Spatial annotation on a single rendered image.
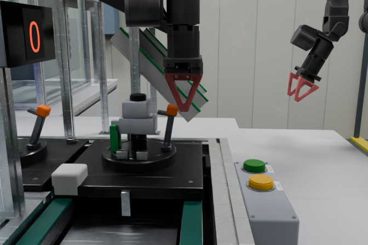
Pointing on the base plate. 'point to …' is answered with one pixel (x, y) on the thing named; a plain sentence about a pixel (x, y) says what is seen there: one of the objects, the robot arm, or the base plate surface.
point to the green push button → (254, 165)
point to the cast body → (137, 116)
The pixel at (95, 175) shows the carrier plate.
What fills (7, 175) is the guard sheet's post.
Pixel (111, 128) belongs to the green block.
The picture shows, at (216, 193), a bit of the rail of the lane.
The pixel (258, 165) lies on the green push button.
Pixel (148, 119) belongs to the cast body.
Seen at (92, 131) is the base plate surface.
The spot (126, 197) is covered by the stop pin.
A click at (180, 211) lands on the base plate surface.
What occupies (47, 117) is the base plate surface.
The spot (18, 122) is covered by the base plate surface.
